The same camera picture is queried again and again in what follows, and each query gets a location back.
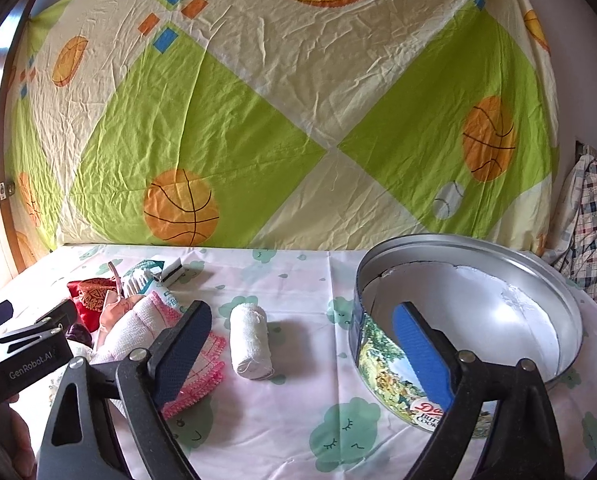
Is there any red embroidered drawstring pouch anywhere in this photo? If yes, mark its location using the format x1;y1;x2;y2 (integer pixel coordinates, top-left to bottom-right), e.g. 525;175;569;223
66;278;116;333

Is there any white pink-edged cloth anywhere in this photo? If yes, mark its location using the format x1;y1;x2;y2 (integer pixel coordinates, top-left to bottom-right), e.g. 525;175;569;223
90;292;227;419

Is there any cotton swab packet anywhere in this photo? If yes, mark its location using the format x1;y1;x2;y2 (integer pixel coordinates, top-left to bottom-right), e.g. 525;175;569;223
122;260;180;310

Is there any white gauze bandage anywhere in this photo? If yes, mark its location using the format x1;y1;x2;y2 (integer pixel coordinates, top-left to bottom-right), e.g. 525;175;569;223
229;302;274;380

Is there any purple scrunchie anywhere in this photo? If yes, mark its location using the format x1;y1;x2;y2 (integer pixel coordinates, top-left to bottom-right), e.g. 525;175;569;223
66;323;93;349

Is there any pink fabric pouch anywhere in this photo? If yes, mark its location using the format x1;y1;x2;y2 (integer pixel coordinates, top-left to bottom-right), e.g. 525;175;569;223
96;262;143;348

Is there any white sponge block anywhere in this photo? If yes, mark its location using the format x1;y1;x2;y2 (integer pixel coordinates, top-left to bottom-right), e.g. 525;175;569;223
158;258;184;287

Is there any person's left hand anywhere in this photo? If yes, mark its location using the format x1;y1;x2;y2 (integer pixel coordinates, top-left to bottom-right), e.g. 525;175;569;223
10;408;37;480

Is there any round cookie tin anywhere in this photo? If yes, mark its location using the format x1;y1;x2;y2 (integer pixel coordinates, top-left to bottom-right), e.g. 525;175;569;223
349;234;583;431

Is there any plaid fabric pile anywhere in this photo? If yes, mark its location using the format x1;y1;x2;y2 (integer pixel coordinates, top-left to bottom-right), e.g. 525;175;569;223
543;154;597;302

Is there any sports print hanging sheet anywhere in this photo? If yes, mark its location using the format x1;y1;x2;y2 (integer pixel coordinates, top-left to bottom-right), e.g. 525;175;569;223
4;0;559;264

